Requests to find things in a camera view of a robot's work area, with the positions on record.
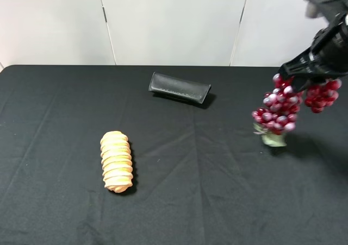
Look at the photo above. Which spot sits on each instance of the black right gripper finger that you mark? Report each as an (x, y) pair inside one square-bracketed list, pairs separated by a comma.
[(295, 64), (301, 82)]

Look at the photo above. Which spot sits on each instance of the black tablecloth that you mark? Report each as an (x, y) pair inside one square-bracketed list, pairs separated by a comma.
[(200, 173)]

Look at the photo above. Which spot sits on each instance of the black leather case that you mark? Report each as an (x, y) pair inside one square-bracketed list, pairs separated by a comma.
[(178, 88)]

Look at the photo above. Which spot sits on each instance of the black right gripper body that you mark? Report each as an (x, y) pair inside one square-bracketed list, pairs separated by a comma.
[(329, 47)]

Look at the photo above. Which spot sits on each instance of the red artificial grape bunch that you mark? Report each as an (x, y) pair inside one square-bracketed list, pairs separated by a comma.
[(279, 114)]

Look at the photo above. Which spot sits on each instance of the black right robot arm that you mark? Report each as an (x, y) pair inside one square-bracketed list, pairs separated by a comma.
[(327, 9)]

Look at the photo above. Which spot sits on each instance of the orange ridged bread roll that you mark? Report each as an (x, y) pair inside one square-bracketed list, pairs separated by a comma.
[(116, 161)]

